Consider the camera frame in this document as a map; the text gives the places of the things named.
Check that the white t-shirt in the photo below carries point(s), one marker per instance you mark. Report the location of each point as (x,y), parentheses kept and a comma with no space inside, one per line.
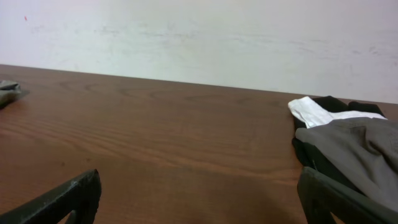
(312,114)

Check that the folded khaki shorts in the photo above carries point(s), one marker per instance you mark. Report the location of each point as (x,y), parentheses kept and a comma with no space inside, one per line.
(11,91)

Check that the grey shorts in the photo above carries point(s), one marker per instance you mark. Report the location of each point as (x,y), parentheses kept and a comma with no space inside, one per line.
(364,150)

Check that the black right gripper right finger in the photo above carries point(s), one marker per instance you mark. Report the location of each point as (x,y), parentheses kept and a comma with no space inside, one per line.
(323,198)

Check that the black garment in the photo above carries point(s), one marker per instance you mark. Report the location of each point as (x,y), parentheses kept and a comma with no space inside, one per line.
(310,156)

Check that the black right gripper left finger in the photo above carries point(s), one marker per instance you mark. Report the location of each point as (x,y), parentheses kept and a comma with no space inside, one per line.
(77,200)

